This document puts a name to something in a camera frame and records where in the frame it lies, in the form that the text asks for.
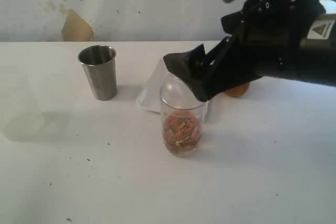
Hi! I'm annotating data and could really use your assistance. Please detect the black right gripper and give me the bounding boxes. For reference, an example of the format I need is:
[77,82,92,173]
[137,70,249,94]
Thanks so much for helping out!
[163,0,315,102]

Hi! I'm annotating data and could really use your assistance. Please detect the clear plastic shaker cup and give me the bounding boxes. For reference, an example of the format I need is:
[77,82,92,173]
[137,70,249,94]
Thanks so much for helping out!
[160,102,207,157]

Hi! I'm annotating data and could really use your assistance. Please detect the wooden blocks and coins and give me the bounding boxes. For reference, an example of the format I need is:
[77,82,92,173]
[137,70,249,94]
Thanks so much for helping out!
[162,113,202,155]

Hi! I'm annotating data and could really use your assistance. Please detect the brown wooden cup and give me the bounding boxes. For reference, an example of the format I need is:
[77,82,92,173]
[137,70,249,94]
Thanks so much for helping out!
[224,82,250,98]

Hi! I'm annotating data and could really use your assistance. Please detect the clear plastic dome lid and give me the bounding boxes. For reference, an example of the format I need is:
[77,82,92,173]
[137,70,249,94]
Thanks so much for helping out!
[160,73,205,110]

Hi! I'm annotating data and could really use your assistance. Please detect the stainless steel cup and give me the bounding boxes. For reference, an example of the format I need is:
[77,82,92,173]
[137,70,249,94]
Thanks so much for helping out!
[78,45,118,101]

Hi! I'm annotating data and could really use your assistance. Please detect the white rectangular tray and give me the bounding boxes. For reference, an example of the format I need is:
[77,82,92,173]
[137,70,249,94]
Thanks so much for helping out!
[135,58,211,124]

